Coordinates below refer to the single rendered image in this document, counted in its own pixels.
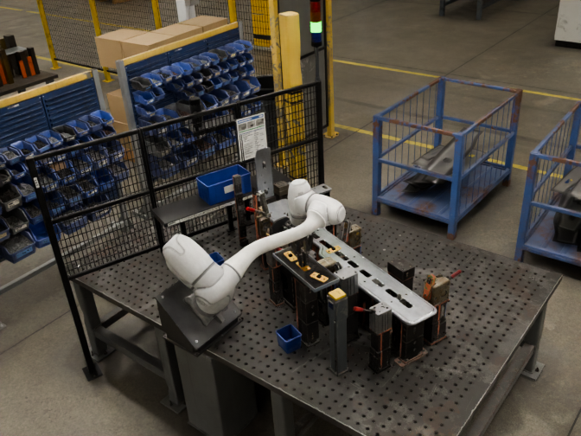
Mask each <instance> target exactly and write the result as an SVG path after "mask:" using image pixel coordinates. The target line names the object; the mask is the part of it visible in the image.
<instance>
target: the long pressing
mask: <svg viewBox="0 0 581 436"><path fill-rule="evenodd" d="M267 206H268V209H269V213H270V214H271V217H270V218H271V222H272V223H273V222H274V221H275V220H276V219H279V218H281V217H284V216H287V213H288V216H287V217H288V218H289V219H290V221H291V210H290V208H289V203H288V199H281V200H278V201H275V202H272V203H269V204H267ZM317 230H318V231H317ZM314 232H315V234H316V235H317V236H318V237H320V238H318V239H315V238H313V244H314V245H315V246H317V247H318V248H319V249H320V250H319V253H318V256H319V258H321V259H324V258H326V257H329V256H330V257H331V258H333V259H334V260H336V262H337V261H339V262H340V263H341V264H342V267H343V268H344V267H346V266H350V265H349V263H348V262H349V261H353V262H354V263H355V264H356V265H357V266H359V267H357V268H354V269H355V271H357V272H358V288H360V289H361V290H362V291H363V292H365V293H366V294H367V295H368V296H369V297H371V298H372V299H373V300H375V301H376V302H377V303H380V302H382V301H384V302H386V303H387V304H388V305H390V306H391V307H392V308H393V313H392V314H393V315H394V316H395V317H396V318H398V319H399V320H400V321H402V322H403V323H404V324H407V325H416V324H419V323H421V322H423V321H424V320H426V319H427V318H429V317H432V316H434V315H436V313H437V309H436V307H434V306H433V305H431V304H430V303H428V302H427V301H426V300H424V299H423V298H421V297H420V296H419V295H418V294H416V293H415V292H413V291H412V290H410V289H409V288H407V287H406V286H405V285H403V284H401V283H400V282H399V281H398V280H396V279H395V278H394V277H392V276H391V275H389V274H388V273H386V272H385V271H383V270H382V269H380V268H379V267H378V266H376V265H375V264H374V263H373V262H371V261H370V260H368V259H367V258H365V257H364V256H362V255H361V254H359V253H358V252H356V251H355V250H354V249H353V248H352V247H350V246H348V245H347V244H346V243H344V242H343V241H341V240H340V239H338V238H337V237H335V236H334V235H333V234H332V233H330V232H329V231H327V230H326V228H318V229H316V230H315V231H314ZM322 240H324V241H326V242H327V243H328V244H330V245H331V246H332V247H335V246H339V247H341V248H342V249H340V250H338V252H340V253H342V254H343V255H344V256H346V257H347V258H348V260H343V259H342V258H340V257H339V256H338V255H336V254H335V252H333V253H327V252H326V250H327V249H328V248H326V247H325V246H324V245H323V244H322V243H320V241H322ZM351 267H352V266H351ZM352 268H353V267H352ZM361 270H364V271H366V272H367V273H369V274H370V275H371V277H369V278H367V277H366V276H364V275H363V274H362V273H360V271H361ZM375 279H377V280H378V281H379V282H380V283H382V284H383V285H384V286H383V287H379V286H378V285H376V284H375V283H374V282H373V280H375ZM364 281H366V282H364ZM388 289H390V290H392V291H393V292H395V293H396V294H397V295H398V294H401V299H400V300H402V299H404V300H405V301H406V302H408V303H409V304H410V305H412V306H413V307H412V308H407V307H406V306H404V305H403V304H401V303H400V300H398V299H397V297H396V298H394V297H393V296H391V295H390V294H389V293H387V292H386V290H388ZM406 294H407V295H406Z"/></svg>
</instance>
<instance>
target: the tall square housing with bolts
mask: <svg viewBox="0 0 581 436"><path fill-rule="evenodd" d="M334 275H335V276H336V277H338V278H339V282H338V283H335V289H337V288H340V289H341V290H342V291H343V292H345V293H346V294H347V296H349V295H350V297H348V317H347V343H350V342H353V341H357V339H360V336H359V335H358V311H353V307H354V306H356V307H357V293H359V292H358V272H357V271H355V269H354V268H352V267H351V266H346V267H344V268H342V269H340V270H338V271H336V272H334Z"/></svg>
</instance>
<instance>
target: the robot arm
mask: <svg viewBox="0 0 581 436"><path fill-rule="evenodd" d="M288 203H289V208H290V218H291V223H292V224H293V228H292V229H289V230H286V231H283V232H281V233H278V234H274V235H271V236H268V237H265V238H263V239H260V240H256V241H254V242H253V243H251V244H250V245H248V246H246V247H244V248H243V249H242V250H240V251H239V252H238V253H236V254H235V255H234V256H233V257H232V258H230V259H229V260H227V261H225V262H224V263H223V264H222V265H221V266H219V265H218V264H216V263H215V262H214V261H213V260H212V259H211V258H210V256H209V255H208V254H207V253H206V252H205V251H204V250H203V249H202V248H201V247H200V246H199V245H198V244H197V243H196V242H194V241H193V240H192V239H190V238H189V237H188V236H185V235H183V234H175V235H174V236H173V237H172V238H171V239H170V240H169V241H168V242H167V243H166V244H165V245H164V246H163V256H164V258H165V260H166V264H167V266H168V268H169V270H170V271H171V272H172V273H173V274H174V275H175V276H176V277H177V278H178V279H179V280H180V281H181V282H182V283H183V284H184V285H186V286H187V287H188V288H190V289H191V290H192V291H193V294H191V295H190V296H188V297H186V298H185V299H184V300H183V301H184V303H185V304H187V305H188V306H189V307H190V308H191V309H192V311H193V312H194V313H195V315H196V316H197V317H198V318H199V319H200V320H201V323H202V325H204V326H207V325H208V324H209V322H210V321H211V320H212V319H214V318H215V319H216V320H217V321H218V322H219V323H221V324H222V323H223V322H224V321H225V319H224V317H223V316H222V314H221V312H223V311H225V310H227V308H228V304H229V303H230V302H231V301H232V299H233V296H234V293H235V286H236V285H237V284H238V283H239V281H240V280H241V279H242V277H243V275H244V274H245V272H246V270H247V268H248V267H249V266H250V265H251V263H252V262H253V261H254V260H255V259H256V258H257V257H259V255H261V254H263V253H266V252H268V251H271V250H273V249H275V248H278V247H281V246H284V245H286V244H289V243H290V244H291V248H292V252H293V253H294V254H295V255H296V256H297V260H298V263H299V265H300V267H303V263H304V264H305V265H306V266H307V265H308V262H307V258H309V253H310V252H309V251H311V250H312V243H313V236H314V234H315V232H314V231H315V230H316V229H318V228H325V227H326V226H329V225H336V224H339V223H341V222H342V221H343V220H344V218H345V214H346V211H345V208H344V207H343V205H342V204H341V203H340V202H338V201H337V200H335V199H333V198H331V197H328V196H324V195H319V194H317V193H315V192H314V191H313V190H312V189H310V185H309V184H308V182H307V181H306V180H305V179H296V180H294V181H292V182H291V183H290V186H289V190H288ZM308 236H309V238H308V239H307V237H308ZM294 241H297V248H296V245H295V242H294ZM302 241H303V249H304V251H303V254H301V243H302ZM307 241H308V242H307Z"/></svg>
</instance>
